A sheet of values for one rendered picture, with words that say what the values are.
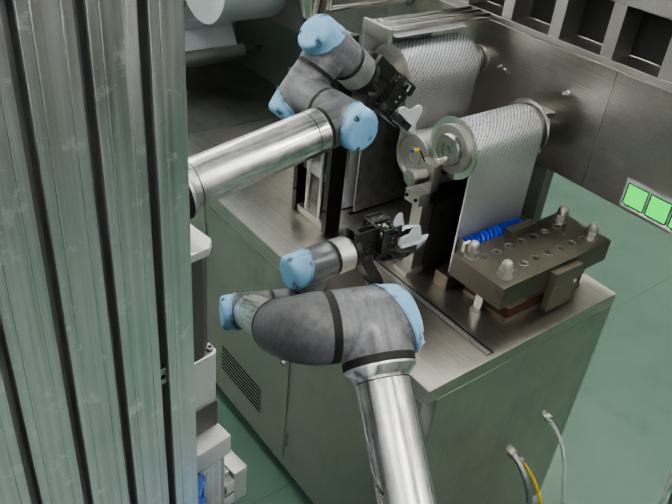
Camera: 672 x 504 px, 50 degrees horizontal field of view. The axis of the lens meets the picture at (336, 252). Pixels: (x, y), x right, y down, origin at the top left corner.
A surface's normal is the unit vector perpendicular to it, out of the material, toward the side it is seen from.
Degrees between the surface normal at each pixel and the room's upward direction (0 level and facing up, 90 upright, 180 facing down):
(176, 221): 90
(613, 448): 0
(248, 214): 0
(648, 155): 90
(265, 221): 0
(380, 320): 36
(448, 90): 92
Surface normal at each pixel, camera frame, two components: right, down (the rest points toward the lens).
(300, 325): -0.33, -0.18
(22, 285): 0.70, 0.45
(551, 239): 0.09, -0.82
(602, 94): -0.80, 0.28
